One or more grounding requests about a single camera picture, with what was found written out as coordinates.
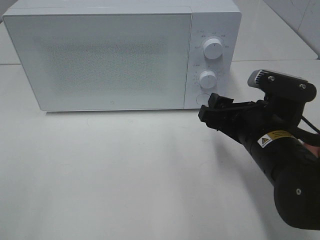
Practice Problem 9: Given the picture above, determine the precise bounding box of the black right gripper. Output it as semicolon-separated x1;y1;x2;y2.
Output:
198;93;304;150

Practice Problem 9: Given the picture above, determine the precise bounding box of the white round door-release button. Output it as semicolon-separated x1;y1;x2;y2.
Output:
196;93;210;106

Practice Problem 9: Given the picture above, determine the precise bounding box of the white microwave door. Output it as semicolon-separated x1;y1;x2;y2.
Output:
4;14;191;112

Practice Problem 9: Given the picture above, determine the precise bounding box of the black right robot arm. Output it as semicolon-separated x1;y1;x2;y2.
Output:
198;93;320;230

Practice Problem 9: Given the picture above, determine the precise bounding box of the white lower microwave knob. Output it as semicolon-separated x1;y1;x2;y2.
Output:
199;70;218;89

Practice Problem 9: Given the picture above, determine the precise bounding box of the white microwave knob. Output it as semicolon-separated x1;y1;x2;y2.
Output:
199;70;218;89
202;36;224;60

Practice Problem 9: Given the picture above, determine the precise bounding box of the white upper microwave knob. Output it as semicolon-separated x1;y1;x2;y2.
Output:
202;36;224;60

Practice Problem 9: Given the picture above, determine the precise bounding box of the white microwave oven body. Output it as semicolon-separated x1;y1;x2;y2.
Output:
2;0;242;110

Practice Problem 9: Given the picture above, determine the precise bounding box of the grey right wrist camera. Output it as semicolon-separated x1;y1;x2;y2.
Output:
247;69;317;103

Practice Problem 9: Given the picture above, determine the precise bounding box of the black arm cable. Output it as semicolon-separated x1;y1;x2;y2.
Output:
294;115;320;148

